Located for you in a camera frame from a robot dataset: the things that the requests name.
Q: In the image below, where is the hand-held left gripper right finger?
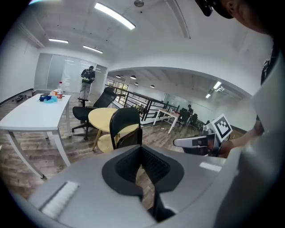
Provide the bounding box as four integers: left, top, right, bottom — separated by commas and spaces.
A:
141, 144, 237, 223

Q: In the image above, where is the wooden top white-legged desk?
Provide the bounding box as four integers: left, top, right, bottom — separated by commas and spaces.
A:
153, 108, 181, 135

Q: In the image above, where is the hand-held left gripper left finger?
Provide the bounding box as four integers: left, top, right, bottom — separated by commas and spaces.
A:
28, 144, 156, 224

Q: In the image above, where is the round yellow wooden table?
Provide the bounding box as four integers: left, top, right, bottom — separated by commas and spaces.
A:
88, 107, 141, 154

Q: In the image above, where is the person's head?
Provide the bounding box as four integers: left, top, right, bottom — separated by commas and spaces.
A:
215, 0, 275, 35

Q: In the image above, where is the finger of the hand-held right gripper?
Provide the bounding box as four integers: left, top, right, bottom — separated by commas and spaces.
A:
173, 134, 209, 155

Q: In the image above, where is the black metal railing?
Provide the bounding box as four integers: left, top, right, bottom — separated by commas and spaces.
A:
104, 84, 179, 122

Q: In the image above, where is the blue cloth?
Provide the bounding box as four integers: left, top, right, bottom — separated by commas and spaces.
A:
39, 95, 58, 104

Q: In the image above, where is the black head-mounted camera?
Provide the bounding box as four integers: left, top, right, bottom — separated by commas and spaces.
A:
195, 0, 216, 17

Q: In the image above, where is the large glass window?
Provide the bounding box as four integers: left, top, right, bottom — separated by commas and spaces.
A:
108, 79, 129, 95

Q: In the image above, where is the frosted glass partition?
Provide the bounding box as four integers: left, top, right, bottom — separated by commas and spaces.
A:
34, 53, 108, 94

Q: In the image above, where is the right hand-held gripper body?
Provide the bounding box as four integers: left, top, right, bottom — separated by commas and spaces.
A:
200, 114, 233, 157

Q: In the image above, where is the person's right forearm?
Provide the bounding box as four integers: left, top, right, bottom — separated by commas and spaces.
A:
219, 115, 265, 159

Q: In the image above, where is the white rectangular table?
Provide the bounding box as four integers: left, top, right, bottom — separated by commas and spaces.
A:
0, 93, 72, 180

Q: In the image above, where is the black folding chair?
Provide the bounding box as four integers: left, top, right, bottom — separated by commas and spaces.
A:
110, 107, 143, 150

